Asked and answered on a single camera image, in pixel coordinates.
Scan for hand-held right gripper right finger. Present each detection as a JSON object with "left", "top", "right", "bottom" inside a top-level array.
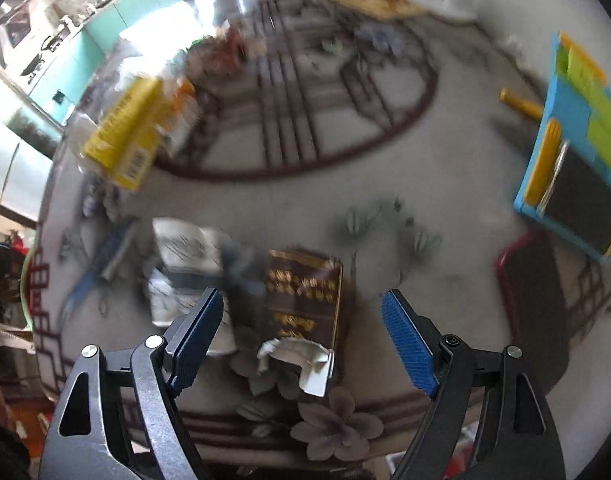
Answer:
[{"left": 381, "top": 289, "right": 567, "bottom": 480}]

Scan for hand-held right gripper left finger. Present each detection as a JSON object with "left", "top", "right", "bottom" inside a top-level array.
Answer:
[{"left": 38, "top": 287, "right": 223, "bottom": 480}]

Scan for brown cigarette box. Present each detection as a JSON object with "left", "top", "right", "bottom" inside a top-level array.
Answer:
[{"left": 258, "top": 249, "right": 343, "bottom": 396}]

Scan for yellow drink carton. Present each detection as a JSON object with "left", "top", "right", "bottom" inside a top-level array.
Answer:
[{"left": 82, "top": 77, "right": 168, "bottom": 192}]

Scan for brown paper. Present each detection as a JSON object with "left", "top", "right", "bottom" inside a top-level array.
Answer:
[{"left": 185, "top": 27, "right": 266, "bottom": 91}]

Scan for white printed plastic bag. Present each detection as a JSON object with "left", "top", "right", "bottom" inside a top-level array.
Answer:
[{"left": 145, "top": 217, "right": 236, "bottom": 356}]

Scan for blue pen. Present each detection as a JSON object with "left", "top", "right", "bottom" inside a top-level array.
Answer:
[{"left": 68, "top": 217, "right": 138, "bottom": 311}]

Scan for red-edged black phone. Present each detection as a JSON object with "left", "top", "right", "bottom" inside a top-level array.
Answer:
[{"left": 494, "top": 232, "right": 573, "bottom": 391}]

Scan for orange snack packet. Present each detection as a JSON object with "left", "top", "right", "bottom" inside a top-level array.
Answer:
[{"left": 158, "top": 77, "right": 203, "bottom": 158}]

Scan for white refrigerator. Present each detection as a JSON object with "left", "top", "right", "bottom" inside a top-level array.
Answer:
[{"left": 0, "top": 110, "right": 56, "bottom": 221}]

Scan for yellow marker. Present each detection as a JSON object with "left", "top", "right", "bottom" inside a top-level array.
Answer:
[{"left": 500, "top": 88, "right": 543, "bottom": 120}]

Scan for blue toy board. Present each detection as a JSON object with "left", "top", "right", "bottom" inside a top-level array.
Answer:
[{"left": 513, "top": 32, "right": 611, "bottom": 263}]

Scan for teal kitchen cabinets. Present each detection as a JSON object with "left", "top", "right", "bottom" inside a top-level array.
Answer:
[{"left": 28, "top": 0, "right": 186, "bottom": 126}]

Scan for wooden trivet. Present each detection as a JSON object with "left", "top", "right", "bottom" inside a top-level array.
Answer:
[{"left": 325, "top": 0, "right": 429, "bottom": 21}]

